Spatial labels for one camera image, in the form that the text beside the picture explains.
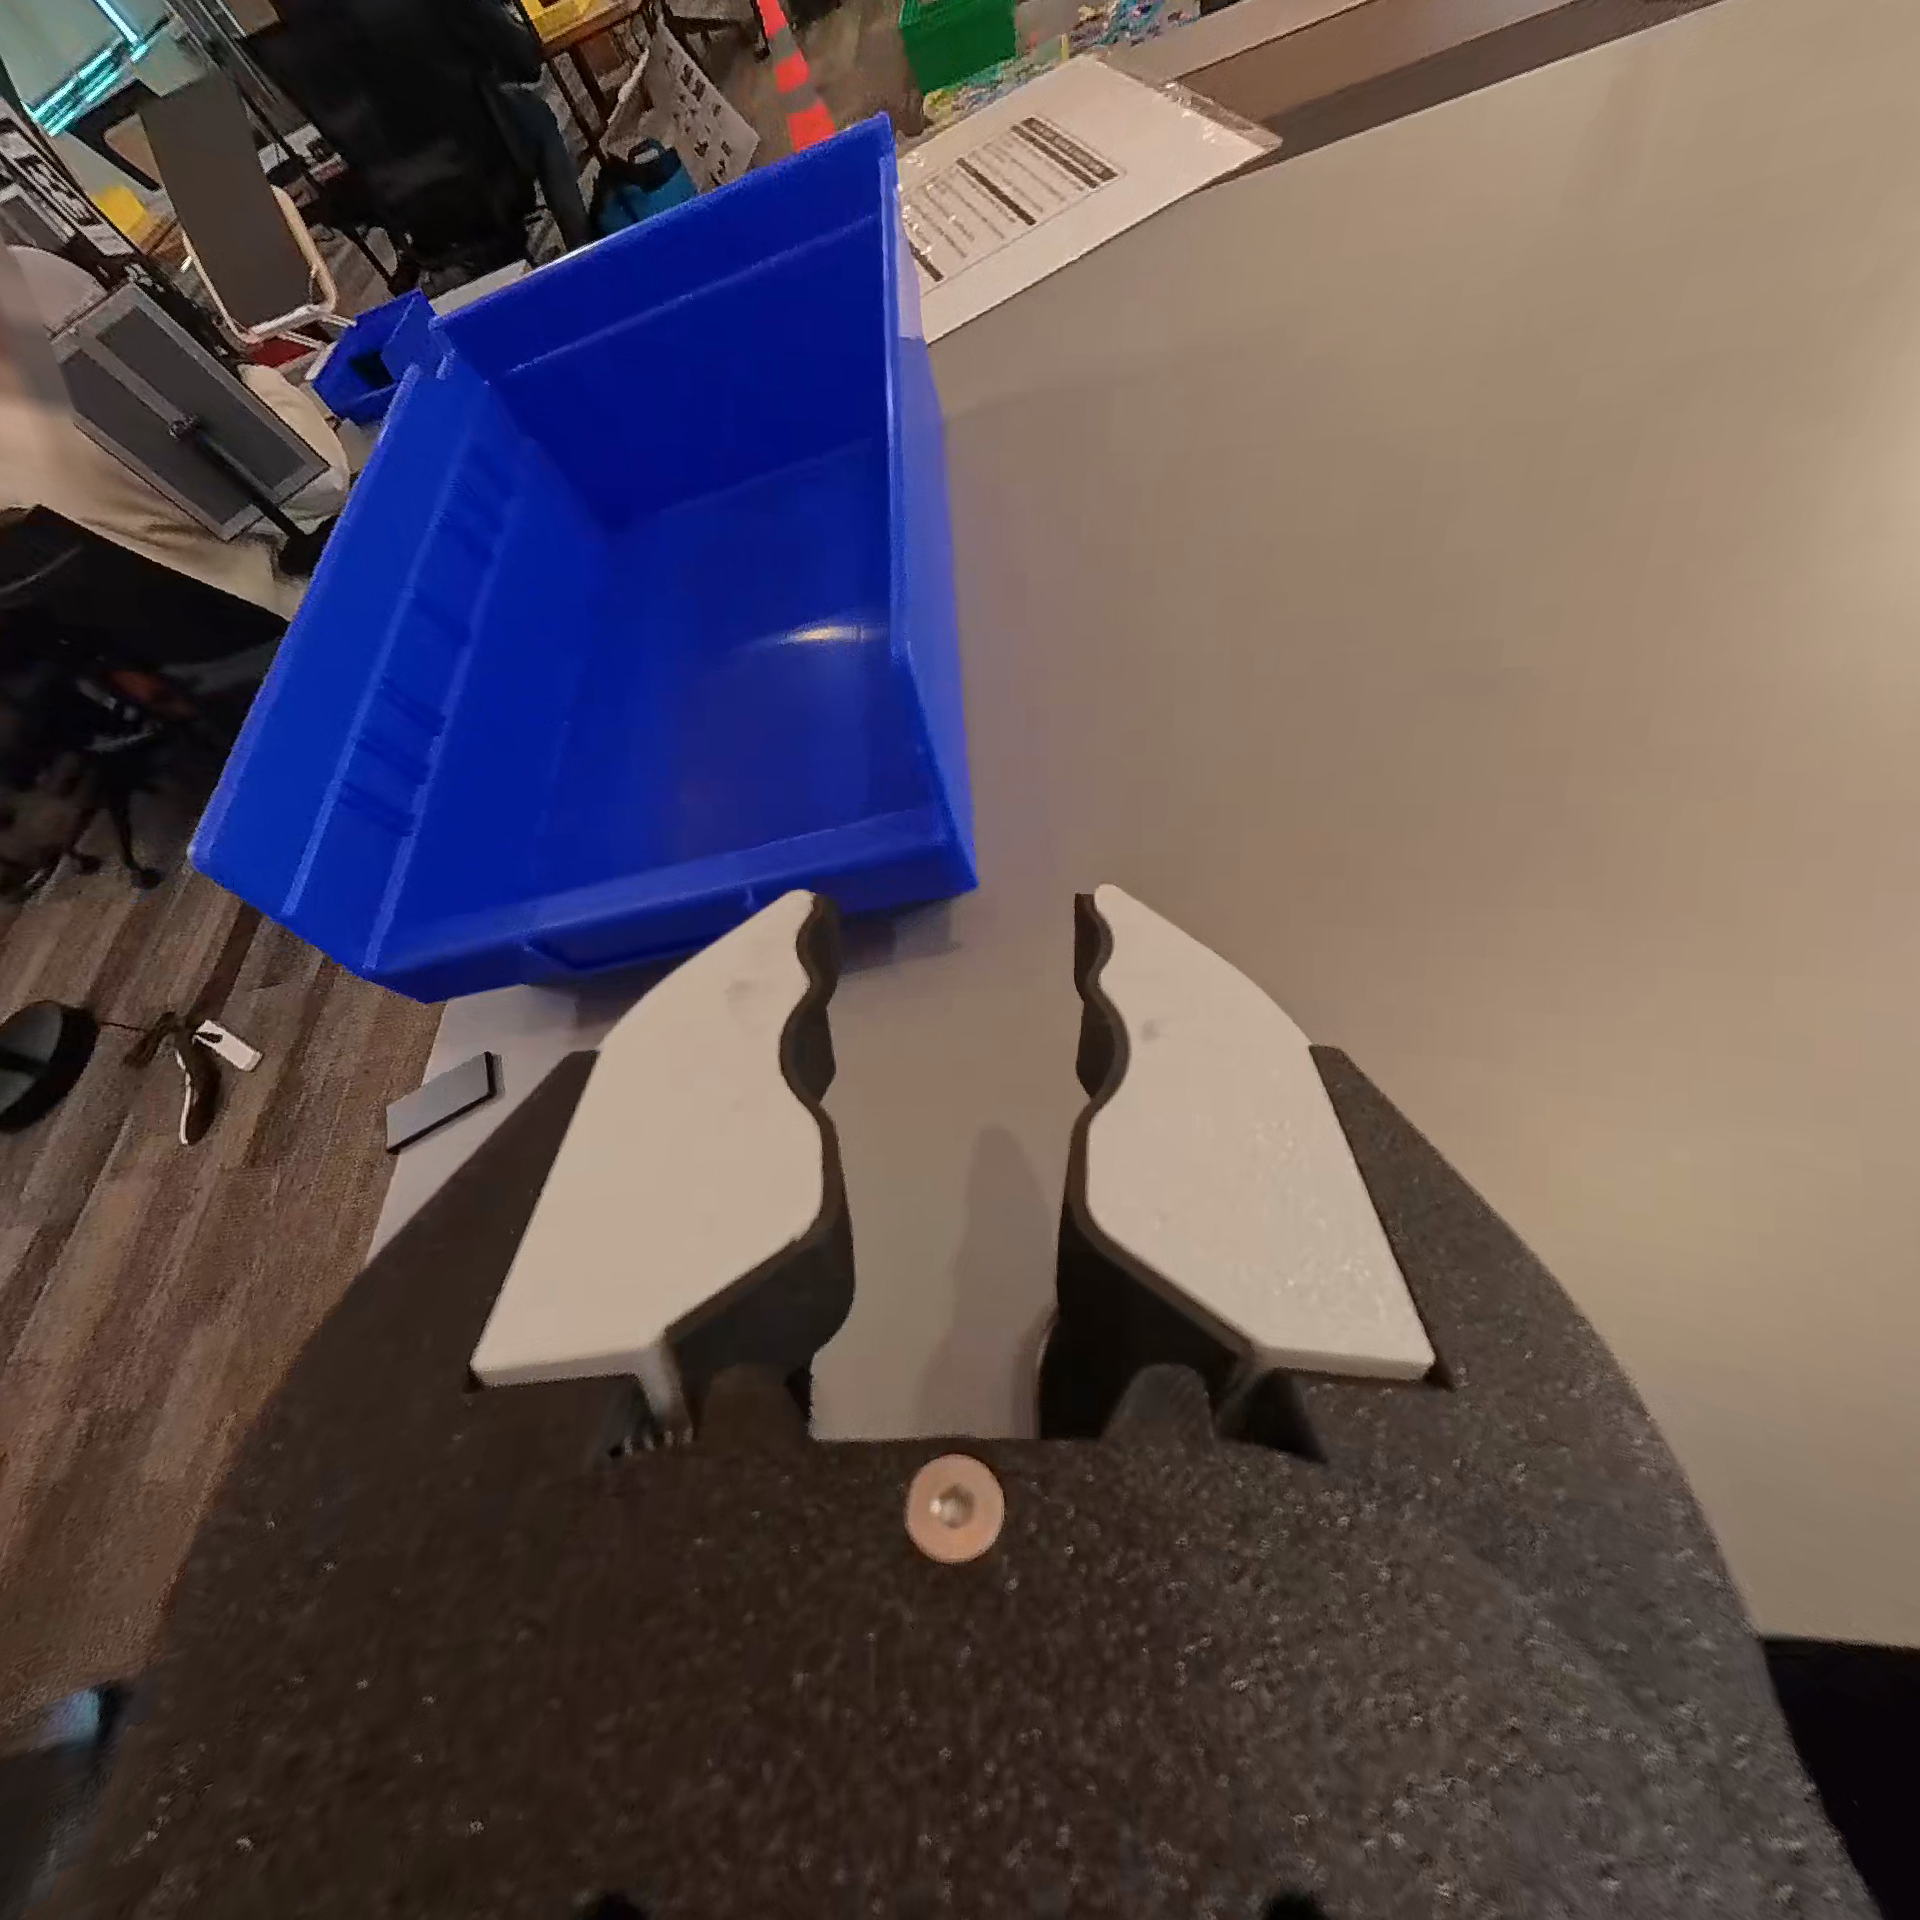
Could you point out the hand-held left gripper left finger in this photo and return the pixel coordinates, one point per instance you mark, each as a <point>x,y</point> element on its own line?
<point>674,1171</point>

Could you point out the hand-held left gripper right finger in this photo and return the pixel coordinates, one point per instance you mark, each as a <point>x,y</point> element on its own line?
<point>1230,1185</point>

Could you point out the large blue plastic bin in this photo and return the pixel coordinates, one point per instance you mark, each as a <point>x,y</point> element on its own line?
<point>705,662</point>

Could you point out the small black flat block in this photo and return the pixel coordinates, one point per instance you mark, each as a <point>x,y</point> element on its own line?
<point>440,1103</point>

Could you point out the black round floor object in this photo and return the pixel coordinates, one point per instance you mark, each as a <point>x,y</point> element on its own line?
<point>38,1066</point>

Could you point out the black chair base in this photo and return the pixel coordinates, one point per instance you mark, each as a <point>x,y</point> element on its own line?
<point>75,675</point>

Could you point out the small blue plastic bin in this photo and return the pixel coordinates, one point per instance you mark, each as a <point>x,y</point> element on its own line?
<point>369,359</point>

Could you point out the grey drawer cabinet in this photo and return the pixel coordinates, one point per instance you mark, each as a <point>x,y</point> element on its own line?
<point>182,405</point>

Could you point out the teal bag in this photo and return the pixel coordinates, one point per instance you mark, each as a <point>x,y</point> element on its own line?
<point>648,184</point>

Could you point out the laminated printed paper sheet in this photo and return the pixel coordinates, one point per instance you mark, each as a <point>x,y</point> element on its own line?
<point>1049,182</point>

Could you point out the chair with dark backrest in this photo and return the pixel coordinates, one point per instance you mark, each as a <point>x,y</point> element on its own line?
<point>225,211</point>

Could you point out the white printed board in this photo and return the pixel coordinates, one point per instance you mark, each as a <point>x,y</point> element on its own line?
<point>705,105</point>

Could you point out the black office chair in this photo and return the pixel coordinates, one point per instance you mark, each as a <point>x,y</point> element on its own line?
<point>422,135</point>

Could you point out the green plastic crate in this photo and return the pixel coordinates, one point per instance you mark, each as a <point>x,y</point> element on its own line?
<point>960,38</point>

